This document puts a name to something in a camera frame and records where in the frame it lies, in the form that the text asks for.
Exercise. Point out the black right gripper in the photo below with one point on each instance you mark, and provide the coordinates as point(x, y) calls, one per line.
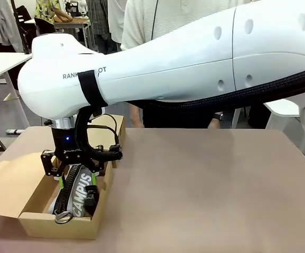
point(65, 145)

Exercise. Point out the grey zippered pencil case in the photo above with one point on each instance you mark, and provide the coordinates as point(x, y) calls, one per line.
point(81, 189)

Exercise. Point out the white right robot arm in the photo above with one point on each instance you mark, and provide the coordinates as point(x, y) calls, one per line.
point(168, 60)

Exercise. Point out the person's right forearm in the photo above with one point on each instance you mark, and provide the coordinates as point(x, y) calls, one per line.
point(136, 116)

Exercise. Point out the empty open cardboard box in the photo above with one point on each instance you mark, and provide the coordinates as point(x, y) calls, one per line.
point(23, 189)

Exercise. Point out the person's left hand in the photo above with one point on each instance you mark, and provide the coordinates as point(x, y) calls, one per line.
point(213, 124)

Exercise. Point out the white background desk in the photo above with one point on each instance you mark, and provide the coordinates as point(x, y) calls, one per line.
point(70, 25)

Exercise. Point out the person in plaid shirt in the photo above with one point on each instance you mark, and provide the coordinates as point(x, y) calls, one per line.
point(102, 23)

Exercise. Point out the black stand pole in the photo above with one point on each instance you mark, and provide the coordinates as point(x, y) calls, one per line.
point(20, 29)

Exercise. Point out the black wrist watch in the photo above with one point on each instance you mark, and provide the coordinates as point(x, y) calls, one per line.
point(218, 116)

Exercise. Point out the person in yellow floral shirt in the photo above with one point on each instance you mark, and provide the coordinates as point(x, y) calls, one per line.
point(49, 10)

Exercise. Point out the person in grey coat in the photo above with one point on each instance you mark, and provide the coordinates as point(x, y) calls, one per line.
point(2, 23)

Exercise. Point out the person in white sweater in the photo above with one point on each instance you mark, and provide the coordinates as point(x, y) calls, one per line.
point(147, 23)

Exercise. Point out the large white table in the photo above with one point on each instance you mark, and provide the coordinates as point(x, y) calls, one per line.
point(281, 106)

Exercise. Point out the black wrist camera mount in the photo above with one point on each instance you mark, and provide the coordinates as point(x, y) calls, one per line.
point(110, 153)

